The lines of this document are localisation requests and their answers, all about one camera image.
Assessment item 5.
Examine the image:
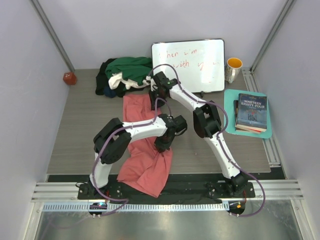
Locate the white dry-erase board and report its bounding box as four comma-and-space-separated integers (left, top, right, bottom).
151, 38, 225, 93

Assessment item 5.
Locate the pink t shirt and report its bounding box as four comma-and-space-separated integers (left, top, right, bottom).
117, 94, 173, 198

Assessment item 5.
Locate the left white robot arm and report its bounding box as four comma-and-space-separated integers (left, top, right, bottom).
89, 114, 188, 200

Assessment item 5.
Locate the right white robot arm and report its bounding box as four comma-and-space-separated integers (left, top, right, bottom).
146, 71, 248, 198

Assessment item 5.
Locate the green t shirt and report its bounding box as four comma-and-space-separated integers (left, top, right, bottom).
105, 56, 153, 86

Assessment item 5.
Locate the white t shirt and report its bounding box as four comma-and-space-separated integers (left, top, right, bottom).
108, 72, 147, 90

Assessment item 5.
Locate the black t shirt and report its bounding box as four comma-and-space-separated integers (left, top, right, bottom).
95, 58, 125, 98

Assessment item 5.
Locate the yellow white mug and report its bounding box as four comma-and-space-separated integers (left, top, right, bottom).
224, 57, 243, 84

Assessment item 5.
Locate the teal tray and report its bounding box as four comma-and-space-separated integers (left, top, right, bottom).
224, 89, 272, 139

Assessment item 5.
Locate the blue 1984 book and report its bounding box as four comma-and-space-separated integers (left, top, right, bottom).
235, 93, 267, 132

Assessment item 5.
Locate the red cube eraser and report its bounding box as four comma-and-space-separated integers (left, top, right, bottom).
63, 72, 77, 86

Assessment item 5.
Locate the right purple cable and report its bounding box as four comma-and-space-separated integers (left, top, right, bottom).
147, 64, 266, 218

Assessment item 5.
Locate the purple cable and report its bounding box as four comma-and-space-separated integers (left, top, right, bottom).
91, 97, 173, 201
147, 64, 266, 218

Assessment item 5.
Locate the white slotted cable duct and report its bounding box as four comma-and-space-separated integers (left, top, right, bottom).
42, 201, 230, 212

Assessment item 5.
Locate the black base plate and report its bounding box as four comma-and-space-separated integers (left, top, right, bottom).
77, 172, 256, 204

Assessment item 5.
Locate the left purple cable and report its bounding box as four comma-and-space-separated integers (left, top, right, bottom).
91, 97, 173, 201

